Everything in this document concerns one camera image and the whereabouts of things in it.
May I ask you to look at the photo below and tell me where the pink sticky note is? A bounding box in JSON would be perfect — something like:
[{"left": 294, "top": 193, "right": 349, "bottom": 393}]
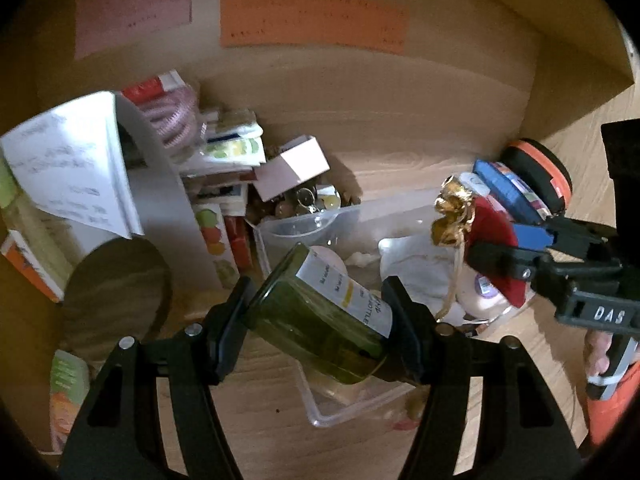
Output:
[{"left": 74, "top": 0, "right": 195, "bottom": 62}]

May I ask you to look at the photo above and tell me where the pink round compact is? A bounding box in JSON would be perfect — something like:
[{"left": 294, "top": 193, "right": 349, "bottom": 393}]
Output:
[{"left": 457, "top": 265, "right": 513, "bottom": 320}]

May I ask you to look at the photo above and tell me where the black orange round case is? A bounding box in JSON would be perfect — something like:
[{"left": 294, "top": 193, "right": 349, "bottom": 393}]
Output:
[{"left": 501, "top": 138, "right": 574, "bottom": 217}]

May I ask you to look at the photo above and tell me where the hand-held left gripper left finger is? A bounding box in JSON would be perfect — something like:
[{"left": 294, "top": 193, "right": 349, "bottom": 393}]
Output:
[{"left": 59, "top": 275, "right": 258, "bottom": 480}]

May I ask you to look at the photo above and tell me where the orange sticky note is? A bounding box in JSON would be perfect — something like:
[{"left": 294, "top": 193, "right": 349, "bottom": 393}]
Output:
[{"left": 219, "top": 0, "right": 410, "bottom": 55}]

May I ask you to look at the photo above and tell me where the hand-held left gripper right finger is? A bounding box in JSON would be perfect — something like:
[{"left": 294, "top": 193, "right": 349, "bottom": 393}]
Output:
[{"left": 380, "top": 275, "right": 585, "bottom": 480}]

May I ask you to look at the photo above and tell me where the brown cardboard cylinder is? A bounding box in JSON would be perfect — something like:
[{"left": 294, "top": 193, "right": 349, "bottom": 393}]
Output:
[{"left": 59, "top": 236, "right": 174, "bottom": 363}]

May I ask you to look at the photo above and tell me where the pink coiled hair tie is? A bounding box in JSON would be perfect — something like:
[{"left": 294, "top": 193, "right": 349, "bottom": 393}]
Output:
[{"left": 143, "top": 84, "right": 200, "bottom": 147}]

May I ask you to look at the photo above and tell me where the white paper box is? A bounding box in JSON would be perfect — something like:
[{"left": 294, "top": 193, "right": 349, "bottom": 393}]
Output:
[{"left": 0, "top": 90, "right": 223, "bottom": 292}]

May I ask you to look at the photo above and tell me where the blue zip pouch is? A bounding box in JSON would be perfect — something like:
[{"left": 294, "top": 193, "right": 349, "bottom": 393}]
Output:
[{"left": 472, "top": 159, "right": 547, "bottom": 227}]

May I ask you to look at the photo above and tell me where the clear plastic container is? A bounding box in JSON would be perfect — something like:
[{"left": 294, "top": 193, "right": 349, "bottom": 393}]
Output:
[{"left": 251, "top": 199, "right": 528, "bottom": 429}]

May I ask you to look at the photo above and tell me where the white drawstring pouch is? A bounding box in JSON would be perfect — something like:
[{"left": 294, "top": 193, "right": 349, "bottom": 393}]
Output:
[{"left": 378, "top": 234, "right": 473, "bottom": 323}]

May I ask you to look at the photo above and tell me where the fruit print packet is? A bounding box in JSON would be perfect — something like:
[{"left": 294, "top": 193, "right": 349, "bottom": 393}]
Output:
[{"left": 194, "top": 204, "right": 240, "bottom": 288}]

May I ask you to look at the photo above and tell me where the green glass bottle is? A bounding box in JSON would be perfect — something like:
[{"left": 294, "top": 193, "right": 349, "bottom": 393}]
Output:
[{"left": 246, "top": 242, "right": 397, "bottom": 387}]

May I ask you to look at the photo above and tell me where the red velvet pouch gold bow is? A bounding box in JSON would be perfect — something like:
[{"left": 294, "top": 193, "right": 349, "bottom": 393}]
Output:
[{"left": 431, "top": 174, "right": 532, "bottom": 311}]

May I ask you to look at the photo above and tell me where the orange white box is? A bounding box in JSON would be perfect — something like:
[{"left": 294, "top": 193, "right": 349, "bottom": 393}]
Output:
[{"left": 0, "top": 230, "right": 67, "bottom": 305}]

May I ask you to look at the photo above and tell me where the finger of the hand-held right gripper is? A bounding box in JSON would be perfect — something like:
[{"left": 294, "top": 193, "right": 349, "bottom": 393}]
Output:
[
  {"left": 512, "top": 216, "right": 620, "bottom": 258},
  {"left": 466, "top": 240, "right": 557, "bottom": 287}
]

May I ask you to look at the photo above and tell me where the person's right hand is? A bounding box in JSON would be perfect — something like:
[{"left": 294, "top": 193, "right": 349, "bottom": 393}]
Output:
[{"left": 584, "top": 329, "right": 611, "bottom": 380}]

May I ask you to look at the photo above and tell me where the white small carton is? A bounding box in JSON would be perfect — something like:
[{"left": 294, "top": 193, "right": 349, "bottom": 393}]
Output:
[{"left": 251, "top": 134, "right": 332, "bottom": 202}]

